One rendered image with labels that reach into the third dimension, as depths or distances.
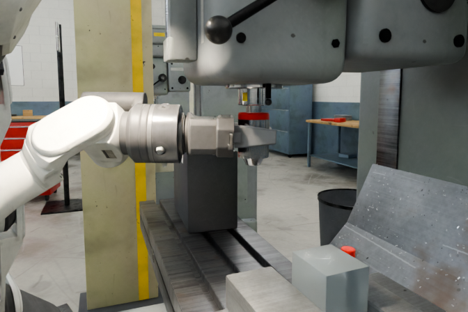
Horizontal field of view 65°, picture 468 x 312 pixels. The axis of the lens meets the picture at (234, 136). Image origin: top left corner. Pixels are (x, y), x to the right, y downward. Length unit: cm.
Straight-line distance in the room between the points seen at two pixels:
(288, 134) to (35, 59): 598
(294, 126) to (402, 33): 735
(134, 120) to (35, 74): 911
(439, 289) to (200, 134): 45
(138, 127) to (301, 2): 27
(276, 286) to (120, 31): 198
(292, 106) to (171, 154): 732
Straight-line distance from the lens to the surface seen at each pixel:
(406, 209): 79
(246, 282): 43
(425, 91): 79
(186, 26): 51
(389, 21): 53
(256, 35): 45
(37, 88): 960
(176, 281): 67
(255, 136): 52
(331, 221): 245
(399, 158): 84
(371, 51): 51
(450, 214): 74
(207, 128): 51
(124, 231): 237
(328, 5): 50
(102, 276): 247
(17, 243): 114
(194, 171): 83
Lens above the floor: 129
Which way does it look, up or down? 6 degrees down
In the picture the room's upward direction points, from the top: straight up
